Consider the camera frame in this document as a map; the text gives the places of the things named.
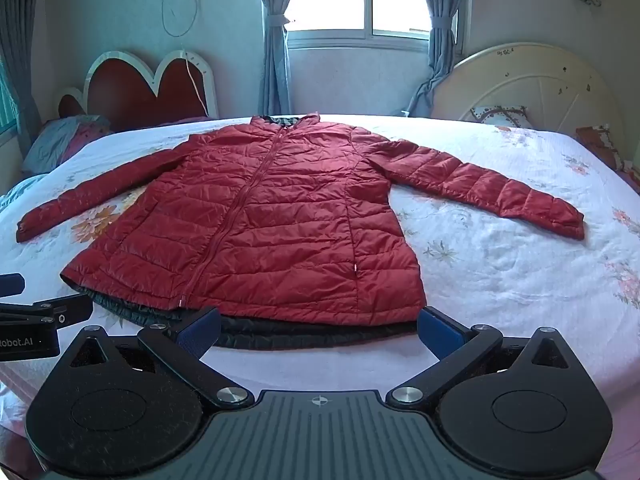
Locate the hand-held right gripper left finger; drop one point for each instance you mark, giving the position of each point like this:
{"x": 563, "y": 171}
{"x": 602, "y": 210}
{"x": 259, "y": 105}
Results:
{"x": 200, "y": 331}

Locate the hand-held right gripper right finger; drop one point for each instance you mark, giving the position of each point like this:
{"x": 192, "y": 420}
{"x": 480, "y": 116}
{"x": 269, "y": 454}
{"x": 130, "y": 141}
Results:
{"x": 440, "y": 331}

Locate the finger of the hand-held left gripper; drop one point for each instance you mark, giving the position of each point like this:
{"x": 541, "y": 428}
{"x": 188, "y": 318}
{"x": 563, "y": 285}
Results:
{"x": 65, "y": 309}
{"x": 11, "y": 285}

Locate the red puffer jacket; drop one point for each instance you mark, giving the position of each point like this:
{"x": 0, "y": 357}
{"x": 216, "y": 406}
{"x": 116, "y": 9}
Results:
{"x": 300, "y": 220}

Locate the bed with white floral bedspread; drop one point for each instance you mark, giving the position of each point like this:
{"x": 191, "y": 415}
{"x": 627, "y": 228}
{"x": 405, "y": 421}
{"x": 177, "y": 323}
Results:
{"x": 500, "y": 265}

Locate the light blue blanket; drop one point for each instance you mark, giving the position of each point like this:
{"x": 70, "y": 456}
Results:
{"x": 22, "y": 192}

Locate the blue and pink pillow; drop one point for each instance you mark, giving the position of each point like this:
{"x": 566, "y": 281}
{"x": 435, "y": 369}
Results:
{"x": 60, "y": 141}

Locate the white brown-patterned pillow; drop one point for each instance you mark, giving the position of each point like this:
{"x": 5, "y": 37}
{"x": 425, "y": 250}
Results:
{"x": 500, "y": 115}

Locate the red heart-shaped headboard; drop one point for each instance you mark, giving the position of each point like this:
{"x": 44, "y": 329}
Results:
{"x": 125, "y": 91}

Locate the grey-blue curtain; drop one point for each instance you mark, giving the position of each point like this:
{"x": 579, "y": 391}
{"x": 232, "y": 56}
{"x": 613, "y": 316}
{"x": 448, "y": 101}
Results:
{"x": 275, "y": 60}
{"x": 16, "y": 60}
{"x": 441, "y": 10}

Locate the cream round headboard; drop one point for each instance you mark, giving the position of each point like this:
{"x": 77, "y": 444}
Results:
{"x": 530, "y": 87}

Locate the white-framed window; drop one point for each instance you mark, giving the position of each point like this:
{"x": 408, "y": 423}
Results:
{"x": 350, "y": 5}

